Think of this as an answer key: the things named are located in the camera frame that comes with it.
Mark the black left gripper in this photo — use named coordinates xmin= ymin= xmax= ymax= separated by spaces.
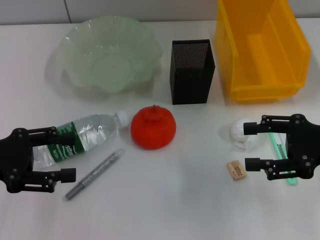
xmin=0 ymin=126 xmax=81 ymax=194

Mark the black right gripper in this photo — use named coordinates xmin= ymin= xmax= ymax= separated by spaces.
xmin=242 ymin=113 xmax=320 ymax=182

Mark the white paper ball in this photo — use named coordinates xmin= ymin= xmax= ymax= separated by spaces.
xmin=230 ymin=118 xmax=261 ymax=152

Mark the green utility knife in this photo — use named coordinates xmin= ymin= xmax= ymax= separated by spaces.
xmin=268 ymin=131 xmax=298 ymax=187

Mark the beige eraser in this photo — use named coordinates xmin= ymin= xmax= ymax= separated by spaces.
xmin=226 ymin=161 xmax=248 ymax=182

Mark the grey marker pen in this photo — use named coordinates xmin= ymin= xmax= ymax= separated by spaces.
xmin=64 ymin=147 xmax=126 ymax=202

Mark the clear water bottle green label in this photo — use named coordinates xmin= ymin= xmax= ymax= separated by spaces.
xmin=31 ymin=109 xmax=130 ymax=171

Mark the orange fruit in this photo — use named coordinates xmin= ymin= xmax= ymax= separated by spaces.
xmin=130 ymin=104 xmax=178 ymax=151

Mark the black mesh pen holder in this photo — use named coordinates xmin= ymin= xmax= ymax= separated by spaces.
xmin=169 ymin=38 xmax=216 ymax=105

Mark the green glass fruit plate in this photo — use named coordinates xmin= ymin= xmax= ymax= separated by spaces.
xmin=44 ymin=15 xmax=163 ymax=96

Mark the yellow plastic bin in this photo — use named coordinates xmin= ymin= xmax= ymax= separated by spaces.
xmin=214 ymin=0 xmax=312 ymax=104

